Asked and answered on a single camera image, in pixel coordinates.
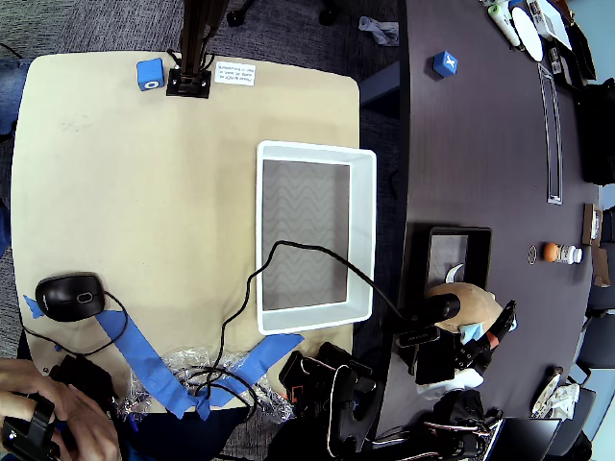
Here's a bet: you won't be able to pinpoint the white round plate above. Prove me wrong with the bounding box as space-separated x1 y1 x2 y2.
510 5 546 62

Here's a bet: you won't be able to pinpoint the white box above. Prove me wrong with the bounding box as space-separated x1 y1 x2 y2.
526 0 573 49

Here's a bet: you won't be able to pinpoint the blue foam cube X print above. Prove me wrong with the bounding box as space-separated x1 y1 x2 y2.
431 50 459 77

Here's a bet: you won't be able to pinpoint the black mouse cable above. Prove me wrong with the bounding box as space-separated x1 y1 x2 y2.
21 289 131 357

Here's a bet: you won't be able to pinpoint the tan plush toy blue hands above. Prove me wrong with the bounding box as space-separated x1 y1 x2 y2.
426 262 519 346

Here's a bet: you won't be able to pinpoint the wide blue tape strip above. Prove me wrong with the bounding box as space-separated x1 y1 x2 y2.
194 331 306 420

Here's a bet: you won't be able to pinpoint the crumpled white paper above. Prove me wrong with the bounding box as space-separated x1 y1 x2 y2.
530 381 582 419

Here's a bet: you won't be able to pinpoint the clear crumpled plastic wrap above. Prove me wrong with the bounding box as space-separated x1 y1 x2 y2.
114 346 297 424

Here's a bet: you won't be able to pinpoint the white pill bottle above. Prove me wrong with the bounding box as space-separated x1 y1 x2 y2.
555 244 584 265

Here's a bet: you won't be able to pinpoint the white printed label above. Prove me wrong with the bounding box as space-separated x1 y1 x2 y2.
214 61 257 86

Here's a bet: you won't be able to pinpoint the white tube green cap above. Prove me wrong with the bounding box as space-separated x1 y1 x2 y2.
487 2 524 48

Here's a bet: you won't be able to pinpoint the person right hand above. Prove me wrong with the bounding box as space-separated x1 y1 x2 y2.
47 383 122 461

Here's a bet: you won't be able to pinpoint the black webcam cable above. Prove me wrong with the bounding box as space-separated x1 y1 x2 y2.
180 239 414 424

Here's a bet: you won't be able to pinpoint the dark laptop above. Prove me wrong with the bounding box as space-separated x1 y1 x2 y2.
484 416 563 461

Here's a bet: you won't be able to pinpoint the long blue tape strip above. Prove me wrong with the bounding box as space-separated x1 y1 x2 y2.
95 308 212 420

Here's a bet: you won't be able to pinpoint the black leader arm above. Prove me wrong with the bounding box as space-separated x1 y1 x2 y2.
0 353 119 460

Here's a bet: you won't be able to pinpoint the blue foam cube O print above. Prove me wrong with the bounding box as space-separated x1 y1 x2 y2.
135 58 166 92

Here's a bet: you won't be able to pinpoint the black webcam with mount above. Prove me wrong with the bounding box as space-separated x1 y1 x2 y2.
394 291 463 348

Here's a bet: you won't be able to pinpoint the small blue tape piece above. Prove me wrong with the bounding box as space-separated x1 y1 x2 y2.
22 293 47 321

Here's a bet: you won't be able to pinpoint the grey wavy liner mat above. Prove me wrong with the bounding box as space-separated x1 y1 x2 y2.
429 234 470 295
262 159 351 312

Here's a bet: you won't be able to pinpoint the person left hand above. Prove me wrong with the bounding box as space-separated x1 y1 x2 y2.
0 357 63 410

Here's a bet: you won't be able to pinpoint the black camera stand post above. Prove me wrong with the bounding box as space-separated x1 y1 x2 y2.
165 0 230 100

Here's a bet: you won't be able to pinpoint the black computer mouse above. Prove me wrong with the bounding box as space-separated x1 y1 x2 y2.
35 272 108 323

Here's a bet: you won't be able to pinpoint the grey cloth rag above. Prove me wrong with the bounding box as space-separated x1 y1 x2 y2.
358 15 401 48

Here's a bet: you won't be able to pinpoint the black plastic tray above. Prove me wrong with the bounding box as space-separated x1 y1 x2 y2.
401 221 493 337

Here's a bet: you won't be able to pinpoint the white plastic bin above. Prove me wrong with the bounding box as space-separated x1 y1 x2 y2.
256 139 378 336

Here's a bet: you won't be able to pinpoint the brown cardboard box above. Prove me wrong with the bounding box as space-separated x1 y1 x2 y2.
581 203 604 247

